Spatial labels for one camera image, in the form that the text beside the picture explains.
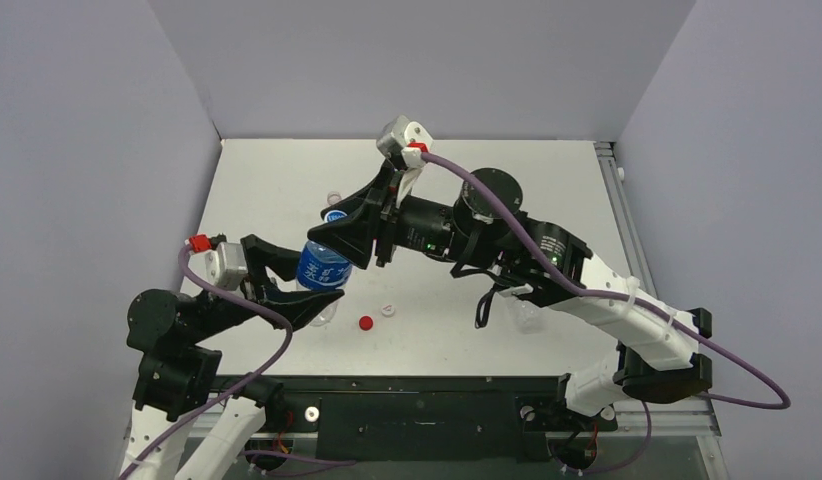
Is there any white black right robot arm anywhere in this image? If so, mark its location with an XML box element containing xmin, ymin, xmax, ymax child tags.
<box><xmin>307</xmin><ymin>160</ymin><xmax>712</xmax><ymax>427</ymax></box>

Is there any clear unlabelled bottle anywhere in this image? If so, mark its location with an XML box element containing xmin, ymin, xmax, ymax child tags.
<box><xmin>506</xmin><ymin>297</ymin><xmax>546</xmax><ymax>334</ymax></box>

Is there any blue white bottle cap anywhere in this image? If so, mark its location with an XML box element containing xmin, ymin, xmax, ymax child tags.
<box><xmin>323</xmin><ymin>209</ymin><xmax>348</xmax><ymax>224</ymax></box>

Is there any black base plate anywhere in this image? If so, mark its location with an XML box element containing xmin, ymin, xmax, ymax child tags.
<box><xmin>251</xmin><ymin>374</ymin><xmax>618</xmax><ymax>462</ymax></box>

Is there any red label clear bottle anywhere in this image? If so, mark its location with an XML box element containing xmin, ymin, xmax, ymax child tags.
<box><xmin>326</xmin><ymin>191</ymin><xmax>342</xmax><ymax>206</ymax></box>

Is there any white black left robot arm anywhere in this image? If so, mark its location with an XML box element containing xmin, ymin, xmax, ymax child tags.
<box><xmin>119</xmin><ymin>234</ymin><xmax>344</xmax><ymax>479</ymax></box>

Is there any blue label clear bottle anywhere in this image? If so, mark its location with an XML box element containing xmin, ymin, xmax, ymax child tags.
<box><xmin>295</xmin><ymin>240</ymin><xmax>353</xmax><ymax>327</ymax></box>

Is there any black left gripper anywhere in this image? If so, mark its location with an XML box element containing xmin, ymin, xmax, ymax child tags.
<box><xmin>187</xmin><ymin>234</ymin><xmax>344</xmax><ymax>341</ymax></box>

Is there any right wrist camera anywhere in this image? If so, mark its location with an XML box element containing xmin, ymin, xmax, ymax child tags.
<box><xmin>376</xmin><ymin>115</ymin><xmax>434</xmax><ymax>171</ymax></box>

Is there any aluminium rail frame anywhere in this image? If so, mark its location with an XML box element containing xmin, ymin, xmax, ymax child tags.
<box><xmin>593</xmin><ymin>140</ymin><xmax>724</xmax><ymax>439</ymax></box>

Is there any red bottle cap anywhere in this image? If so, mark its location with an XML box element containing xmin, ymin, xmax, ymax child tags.
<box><xmin>359</xmin><ymin>316</ymin><xmax>374</xmax><ymax>331</ymax></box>

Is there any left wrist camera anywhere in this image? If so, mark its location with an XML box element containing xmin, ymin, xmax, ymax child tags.
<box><xmin>203</xmin><ymin>242</ymin><xmax>248</xmax><ymax>292</ymax></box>

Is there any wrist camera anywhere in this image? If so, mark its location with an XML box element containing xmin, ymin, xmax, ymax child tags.
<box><xmin>203</xmin><ymin>242</ymin><xmax>248</xmax><ymax>292</ymax></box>
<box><xmin>376</xmin><ymin>115</ymin><xmax>434</xmax><ymax>171</ymax></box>

